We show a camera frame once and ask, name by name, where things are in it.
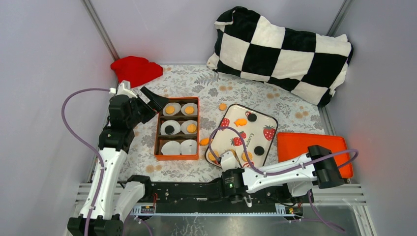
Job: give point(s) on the orange box lid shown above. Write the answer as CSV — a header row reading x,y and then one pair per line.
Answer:
x,y
291,145

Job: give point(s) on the black white checkered blanket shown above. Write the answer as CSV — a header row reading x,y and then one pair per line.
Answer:
x,y
306,64

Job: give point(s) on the black sandwich cookie top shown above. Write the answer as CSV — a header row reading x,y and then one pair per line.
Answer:
x,y
251,117

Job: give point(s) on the red cloth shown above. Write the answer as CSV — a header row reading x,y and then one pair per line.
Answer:
x,y
136,70

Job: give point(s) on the black sandwich cookie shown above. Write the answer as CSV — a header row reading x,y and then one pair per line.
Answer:
x,y
259,150
169,129
251,117

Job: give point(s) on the black sandwich cookie right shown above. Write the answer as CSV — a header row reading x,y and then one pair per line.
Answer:
x,y
259,150

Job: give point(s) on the small round yellow biscuit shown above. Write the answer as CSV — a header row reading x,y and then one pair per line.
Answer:
x,y
189,110

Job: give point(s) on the orange fish cookie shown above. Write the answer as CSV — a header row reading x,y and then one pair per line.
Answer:
x,y
240,122
205,141

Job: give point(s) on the orange compartment cookie box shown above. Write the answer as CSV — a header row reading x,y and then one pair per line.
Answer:
x,y
160,140

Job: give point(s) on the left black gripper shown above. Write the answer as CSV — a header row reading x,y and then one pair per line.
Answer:
x,y
157,102

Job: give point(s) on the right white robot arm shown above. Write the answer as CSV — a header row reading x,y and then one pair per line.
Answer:
x,y
317,167

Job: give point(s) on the black sandwich cookie middle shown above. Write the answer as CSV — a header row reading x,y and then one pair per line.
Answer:
x,y
169,129

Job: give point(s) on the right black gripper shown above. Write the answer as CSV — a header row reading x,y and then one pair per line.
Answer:
x,y
232,184

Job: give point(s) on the white strawberry tray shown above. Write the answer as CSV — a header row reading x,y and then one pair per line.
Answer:
x,y
245,138

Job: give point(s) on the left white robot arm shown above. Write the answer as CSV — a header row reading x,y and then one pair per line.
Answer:
x,y
101,215

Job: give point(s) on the white paper cup liner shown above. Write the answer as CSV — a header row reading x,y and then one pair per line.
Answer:
x,y
174,123
188,147
171,148
176,105
184,125
190,104

